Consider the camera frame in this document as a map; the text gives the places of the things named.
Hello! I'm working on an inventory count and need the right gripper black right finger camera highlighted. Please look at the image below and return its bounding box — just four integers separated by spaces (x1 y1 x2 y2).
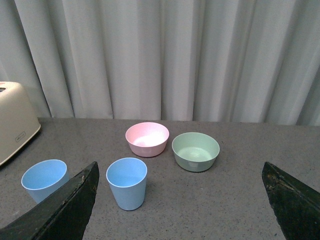
261 162 320 240

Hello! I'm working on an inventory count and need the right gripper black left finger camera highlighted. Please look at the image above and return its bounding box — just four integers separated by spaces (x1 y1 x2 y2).
0 161 99 240

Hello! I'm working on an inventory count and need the light blue plastic cup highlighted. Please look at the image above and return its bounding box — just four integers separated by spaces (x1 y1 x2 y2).
21 159 70 204

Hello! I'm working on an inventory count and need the cream white toaster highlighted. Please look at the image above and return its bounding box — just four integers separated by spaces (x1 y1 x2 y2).
0 81 41 165

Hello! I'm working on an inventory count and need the pink plastic bowl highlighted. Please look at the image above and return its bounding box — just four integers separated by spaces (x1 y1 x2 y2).
125 122 170 158

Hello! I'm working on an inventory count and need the light green plastic bowl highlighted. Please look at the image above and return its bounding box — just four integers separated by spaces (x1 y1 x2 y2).
171 132 220 173

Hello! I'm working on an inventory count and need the grey curtain backdrop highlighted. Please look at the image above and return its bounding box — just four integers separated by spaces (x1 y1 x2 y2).
0 0 320 126

